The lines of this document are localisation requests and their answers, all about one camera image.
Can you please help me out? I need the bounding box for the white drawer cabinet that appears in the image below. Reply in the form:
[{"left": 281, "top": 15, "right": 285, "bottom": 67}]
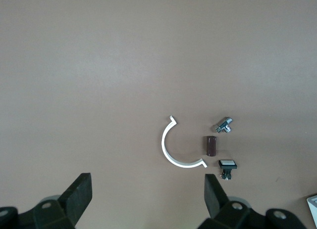
[{"left": 306, "top": 194, "right": 317, "bottom": 221}]

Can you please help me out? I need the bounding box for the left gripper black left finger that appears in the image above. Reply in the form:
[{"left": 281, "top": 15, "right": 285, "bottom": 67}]
[{"left": 0, "top": 172, "right": 93, "bottom": 229}]

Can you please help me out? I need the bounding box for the white half ring clamp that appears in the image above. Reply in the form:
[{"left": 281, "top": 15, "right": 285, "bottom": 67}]
[{"left": 161, "top": 115, "right": 208, "bottom": 169}]

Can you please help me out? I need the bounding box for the white rectangular push button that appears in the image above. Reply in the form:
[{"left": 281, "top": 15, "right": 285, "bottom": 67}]
[{"left": 217, "top": 159, "right": 238, "bottom": 182}]

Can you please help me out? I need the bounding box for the chrome tee valve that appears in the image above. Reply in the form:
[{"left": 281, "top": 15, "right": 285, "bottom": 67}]
[{"left": 212, "top": 117, "right": 234, "bottom": 135}]

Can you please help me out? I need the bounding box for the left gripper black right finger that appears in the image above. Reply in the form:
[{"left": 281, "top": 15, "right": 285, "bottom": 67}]
[{"left": 198, "top": 174, "right": 305, "bottom": 229}]

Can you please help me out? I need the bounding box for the brown table mat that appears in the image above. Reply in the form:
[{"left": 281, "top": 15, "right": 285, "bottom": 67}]
[{"left": 0, "top": 0, "right": 317, "bottom": 229}]

